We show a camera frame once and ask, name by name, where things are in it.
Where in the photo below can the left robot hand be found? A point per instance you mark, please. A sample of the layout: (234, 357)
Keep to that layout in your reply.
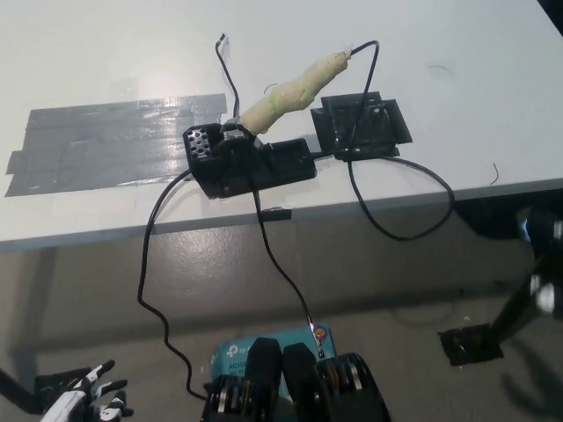
(83, 397)

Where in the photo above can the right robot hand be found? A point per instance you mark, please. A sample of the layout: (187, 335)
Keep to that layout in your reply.
(543, 290)

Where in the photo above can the cream tape-wrapped soldering iron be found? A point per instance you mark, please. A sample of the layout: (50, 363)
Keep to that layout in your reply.
(290, 99)

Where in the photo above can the black robot torso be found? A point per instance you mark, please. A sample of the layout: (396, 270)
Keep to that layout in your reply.
(299, 387)

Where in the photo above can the black soldering station base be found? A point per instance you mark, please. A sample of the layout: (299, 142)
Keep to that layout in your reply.
(246, 169)

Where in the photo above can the black floor tape patch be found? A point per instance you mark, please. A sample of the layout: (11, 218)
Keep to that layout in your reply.
(57, 382)
(466, 347)

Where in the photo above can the teal router box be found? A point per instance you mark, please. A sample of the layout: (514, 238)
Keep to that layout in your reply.
(228, 351)

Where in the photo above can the black printed tray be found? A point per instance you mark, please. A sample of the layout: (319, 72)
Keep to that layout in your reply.
(378, 127)

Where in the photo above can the small black tape strip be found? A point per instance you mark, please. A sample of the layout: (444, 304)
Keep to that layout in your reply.
(277, 215)

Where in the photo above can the grey duct tape patch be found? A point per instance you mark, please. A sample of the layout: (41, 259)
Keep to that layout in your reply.
(110, 140)

